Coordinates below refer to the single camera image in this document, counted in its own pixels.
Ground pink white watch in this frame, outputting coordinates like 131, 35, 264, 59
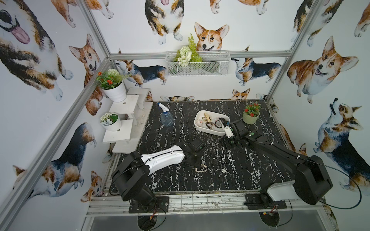
196, 119, 205, 128

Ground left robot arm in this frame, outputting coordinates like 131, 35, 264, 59
111, 139, 205, 208

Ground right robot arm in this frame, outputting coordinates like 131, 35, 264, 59
222, 120, 332, 205

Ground white storage box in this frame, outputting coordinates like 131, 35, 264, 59
194, 110, 230, 137

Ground green pot red flowers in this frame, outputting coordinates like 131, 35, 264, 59
242, 103, 261, 125

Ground clear blue spray bottle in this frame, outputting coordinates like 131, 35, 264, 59
158, 103, 173, 127

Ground white stepped shelf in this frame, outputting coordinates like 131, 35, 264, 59
103, 88, 154, 154

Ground small white flower pot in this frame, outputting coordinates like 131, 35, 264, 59
100, 112, 121, 132

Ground green fern white flowers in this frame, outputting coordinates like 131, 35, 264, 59
174, 34, 202, 67

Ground large white flower pot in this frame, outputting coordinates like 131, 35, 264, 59
96, 68, 127, 103

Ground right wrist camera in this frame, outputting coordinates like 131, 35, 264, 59
225, 126, 234, 138

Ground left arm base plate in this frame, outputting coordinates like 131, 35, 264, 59
129, 196, 170, 214

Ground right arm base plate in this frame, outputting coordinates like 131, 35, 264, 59
244, 193, 287, 210

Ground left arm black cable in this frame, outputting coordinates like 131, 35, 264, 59
109, 161, 168, 231

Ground white wire wall basket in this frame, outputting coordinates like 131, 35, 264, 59
165, 51, 231, 76

